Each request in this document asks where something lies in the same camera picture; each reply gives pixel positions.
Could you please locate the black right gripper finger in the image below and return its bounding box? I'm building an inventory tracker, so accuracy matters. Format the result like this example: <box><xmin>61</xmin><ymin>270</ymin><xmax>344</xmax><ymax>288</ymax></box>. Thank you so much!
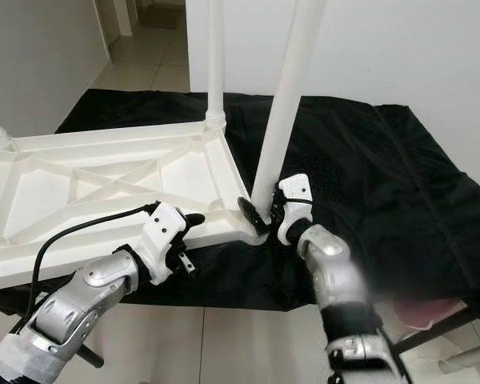
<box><xmin>238</xmin><ymin>197</ymin><xmax>266</xmax><ymax>233</ymax></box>

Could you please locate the pink cushion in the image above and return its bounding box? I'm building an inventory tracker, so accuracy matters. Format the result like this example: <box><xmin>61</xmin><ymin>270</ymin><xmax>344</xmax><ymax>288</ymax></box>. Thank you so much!
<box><xmin>400</xmin><ymin>296</ymin><xmax>469</xmax><ymax>329</ymax></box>

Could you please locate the white round plastic base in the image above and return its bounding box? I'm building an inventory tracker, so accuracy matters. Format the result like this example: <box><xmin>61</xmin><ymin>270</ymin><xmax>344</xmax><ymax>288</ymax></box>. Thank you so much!
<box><xmin>436</xmin><ymin>344</ymin><xmax>480</xmax><ymax>381</ymax></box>

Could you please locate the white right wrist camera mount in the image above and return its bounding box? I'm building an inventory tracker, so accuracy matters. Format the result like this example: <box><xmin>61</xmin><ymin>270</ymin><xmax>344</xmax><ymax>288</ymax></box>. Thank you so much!
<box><xmin>274</xmin><ymin>174</ymin><xmax>313</xmax><ymax>245</ymax></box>

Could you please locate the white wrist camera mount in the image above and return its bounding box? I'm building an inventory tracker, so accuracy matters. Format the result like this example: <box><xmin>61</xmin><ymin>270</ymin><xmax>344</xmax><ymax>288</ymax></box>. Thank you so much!
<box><xmin>134</xmin><ymin>202</ymin><xmax>189</xmax><ymax>285</ymax></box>
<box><xmin>274</xmin><ymin>174</ymin><xmax>313</xmax><ymax>245</ymax></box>

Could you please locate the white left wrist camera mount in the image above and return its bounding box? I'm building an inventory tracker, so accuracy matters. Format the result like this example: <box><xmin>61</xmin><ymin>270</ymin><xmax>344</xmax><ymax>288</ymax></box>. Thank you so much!
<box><xmin>134</xmin><ymin>202</ymin><xmax>189</xmax><ymax>285</ymax></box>

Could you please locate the white door frame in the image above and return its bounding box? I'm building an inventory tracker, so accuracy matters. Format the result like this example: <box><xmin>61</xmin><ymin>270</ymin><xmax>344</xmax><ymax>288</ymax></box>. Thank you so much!
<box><xmin>104</xmin><ymin>0</ymin><xmax>135</xmax><ymax>39</ymax></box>

